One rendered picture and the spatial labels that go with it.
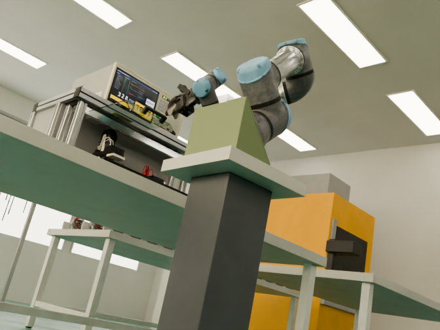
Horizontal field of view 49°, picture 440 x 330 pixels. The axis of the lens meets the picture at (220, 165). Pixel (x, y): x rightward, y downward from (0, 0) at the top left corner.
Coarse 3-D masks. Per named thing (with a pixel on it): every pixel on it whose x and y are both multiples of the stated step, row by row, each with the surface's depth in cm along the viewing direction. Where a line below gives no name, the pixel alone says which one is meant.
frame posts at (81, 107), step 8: (80, 104) 197; (64, 112) 206; (72, 112) 205; (80, 112) 197; (64, 120) 202; (72, 120) 197; (80, 120) 196; (64, 128) 202; (72, 128) 194; (56, 136) 202; (64, 136) 202; (72, 136) 193; (72, 144) 193; (168, 176) 243; (168, 184) 241; (184, 184) 234
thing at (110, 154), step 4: (104, 148) 206; (108, 148) 203; (112, 148) 202; (116, 148) 203; (96, 152) 209; (100, 152) 206; (104, 152) 204; (108, 152) 201; (112, 152) 201; (116, 152) 203; (120, 152) 204; (100, 156) 208; (104, 156) 207; (108, 156) 203; (112, 156) 201; (116, 156) 200; (120, 156) 202; (120, 160) 204
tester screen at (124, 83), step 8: (120, 72) 218; (120, 80) 218; (128, 80) 221; (136, 80) 224; (112, 88) 214; (120, 88) 217; (128, 88) 220; (136, 88) 224; (144, 88) 227; (128, 96) 220; (136, 96) 223; (144, 96) 226; (152, 96) 230; (144, 104) 226
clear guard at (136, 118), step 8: (112, 104) 198; (120, 104) 196; (128, 104) 189; (104, 112) 207; (112, 112) 206; (120, 112) 204; (128, 112) 202; (136, 112) 188; (120, 120) 213; (128, 120) 211; (136, 120) 209; (144, 120) 207; (152, 120) 193; (136, 128) 218; (144, 128) 216; (152, 128) 214; (168, 128) 200
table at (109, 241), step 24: (72, 240) 383; (96, 240) 350; (120, 240) 324; (48, 264) 371; (168, 264) 408; (96, 288) 312; (264, 288) 443; (288, 288) 466; (72, 312) 321; (96, 312) 397
